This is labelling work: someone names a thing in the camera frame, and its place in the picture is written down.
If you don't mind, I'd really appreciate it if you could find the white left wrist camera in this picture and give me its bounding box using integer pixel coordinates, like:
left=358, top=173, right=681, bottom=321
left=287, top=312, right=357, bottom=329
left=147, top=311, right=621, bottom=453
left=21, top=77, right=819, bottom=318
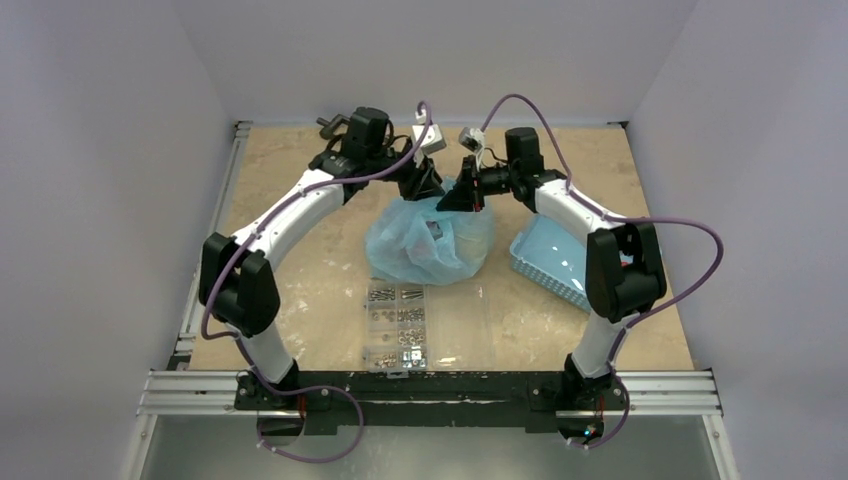
left=411, top=123, right=447, bottom=156

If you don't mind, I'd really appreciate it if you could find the dark metal crank handle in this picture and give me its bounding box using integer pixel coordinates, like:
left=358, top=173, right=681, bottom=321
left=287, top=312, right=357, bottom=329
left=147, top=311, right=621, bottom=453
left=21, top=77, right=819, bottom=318
left=315, top=114, right=350, bottom=141

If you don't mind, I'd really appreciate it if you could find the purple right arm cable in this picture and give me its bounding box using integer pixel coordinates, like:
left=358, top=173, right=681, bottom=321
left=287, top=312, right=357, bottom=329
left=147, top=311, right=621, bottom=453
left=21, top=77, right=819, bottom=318
left=479, top=93, right=725, bottom=379

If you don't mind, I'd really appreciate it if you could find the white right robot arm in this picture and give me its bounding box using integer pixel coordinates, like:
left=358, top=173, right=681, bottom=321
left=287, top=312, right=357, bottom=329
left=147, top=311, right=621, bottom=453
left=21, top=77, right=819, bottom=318
left=437, top=127, right=667, bottom=407

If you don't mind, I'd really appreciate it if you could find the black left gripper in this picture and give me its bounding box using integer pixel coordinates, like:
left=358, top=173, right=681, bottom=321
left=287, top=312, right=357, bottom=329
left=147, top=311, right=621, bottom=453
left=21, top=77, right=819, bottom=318
left=367, top=144, right=445, bottom=201

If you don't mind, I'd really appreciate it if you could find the aluminium extrusion rail frame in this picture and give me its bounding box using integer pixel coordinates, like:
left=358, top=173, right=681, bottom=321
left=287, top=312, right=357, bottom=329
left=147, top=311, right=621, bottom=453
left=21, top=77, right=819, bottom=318
left=119, top=120, right=742, bottom=480

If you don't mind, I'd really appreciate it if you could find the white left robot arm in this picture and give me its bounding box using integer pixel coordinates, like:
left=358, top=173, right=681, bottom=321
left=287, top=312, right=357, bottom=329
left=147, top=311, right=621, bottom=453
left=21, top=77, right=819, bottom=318
left=198, top=101, right=441, bottom=409

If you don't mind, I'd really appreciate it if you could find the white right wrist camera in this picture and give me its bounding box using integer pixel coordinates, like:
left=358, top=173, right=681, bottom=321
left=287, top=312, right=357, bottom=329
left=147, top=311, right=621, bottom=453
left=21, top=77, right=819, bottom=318
left=458, top=127, right=486, bottom=169

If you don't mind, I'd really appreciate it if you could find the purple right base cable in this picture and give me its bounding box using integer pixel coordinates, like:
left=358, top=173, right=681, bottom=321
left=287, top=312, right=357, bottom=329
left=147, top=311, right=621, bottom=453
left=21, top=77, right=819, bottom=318
left=564, top=377, right=637, bottom=452

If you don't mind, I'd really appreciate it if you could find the clear plastic organizer box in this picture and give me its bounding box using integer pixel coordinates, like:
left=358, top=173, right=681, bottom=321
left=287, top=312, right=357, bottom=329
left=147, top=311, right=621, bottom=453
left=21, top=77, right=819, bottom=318
left=363, top=280, right=495, bottom=376

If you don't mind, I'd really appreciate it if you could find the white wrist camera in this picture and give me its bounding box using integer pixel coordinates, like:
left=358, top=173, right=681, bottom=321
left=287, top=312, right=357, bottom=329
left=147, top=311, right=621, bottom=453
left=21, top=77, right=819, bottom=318
left=411, top=123, right=447, bottom=156
left=458, top=127, right=486, bottom=169

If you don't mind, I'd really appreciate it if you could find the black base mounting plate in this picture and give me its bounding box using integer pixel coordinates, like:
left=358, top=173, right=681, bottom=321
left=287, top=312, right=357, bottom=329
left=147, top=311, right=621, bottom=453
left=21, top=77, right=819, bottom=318
left=234, top=371, right=627, bottom=438

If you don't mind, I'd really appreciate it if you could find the light blue plastic basket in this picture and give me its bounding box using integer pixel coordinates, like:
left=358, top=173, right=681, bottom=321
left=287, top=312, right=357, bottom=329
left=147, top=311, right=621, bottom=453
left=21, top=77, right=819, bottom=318
left=509, top=215, right=591, bottom=313

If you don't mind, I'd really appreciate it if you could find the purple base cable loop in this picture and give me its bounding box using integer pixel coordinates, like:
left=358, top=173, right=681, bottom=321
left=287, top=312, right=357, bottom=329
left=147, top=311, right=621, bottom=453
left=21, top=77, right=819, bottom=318
left=255, top=379, right=368, bottom=464

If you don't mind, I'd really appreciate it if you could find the light blue printed plastic bag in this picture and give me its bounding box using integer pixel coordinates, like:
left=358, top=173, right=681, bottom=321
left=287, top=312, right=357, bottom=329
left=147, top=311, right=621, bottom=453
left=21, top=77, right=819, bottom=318
left=364, top=197, right=495, bottom=286

